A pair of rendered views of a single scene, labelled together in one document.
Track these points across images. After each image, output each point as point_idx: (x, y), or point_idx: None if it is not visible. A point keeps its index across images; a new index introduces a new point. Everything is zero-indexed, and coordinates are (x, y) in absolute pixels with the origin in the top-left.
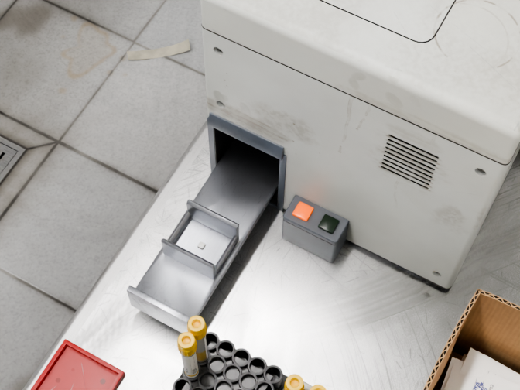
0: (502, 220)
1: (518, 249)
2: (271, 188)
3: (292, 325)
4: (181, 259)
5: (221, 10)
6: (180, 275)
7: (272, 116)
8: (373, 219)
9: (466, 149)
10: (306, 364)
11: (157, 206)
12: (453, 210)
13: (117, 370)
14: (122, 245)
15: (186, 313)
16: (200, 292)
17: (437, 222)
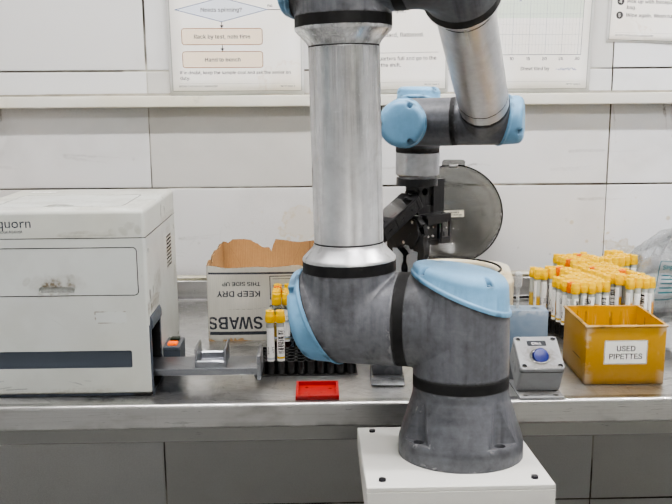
0: None
1: None
2: (160, 357)
3: None
4: (227, 358)
5: (146, 213)
6: (234, 362)
7: (156, 280)
8: (170, 319)
9: (171, 215)
10: None
11: (187, 402)
12: (174, 267)
13: (297, 382)
14: (222, 404)
15: (254, 357)
16: (240, 357)
17: (174, 285)
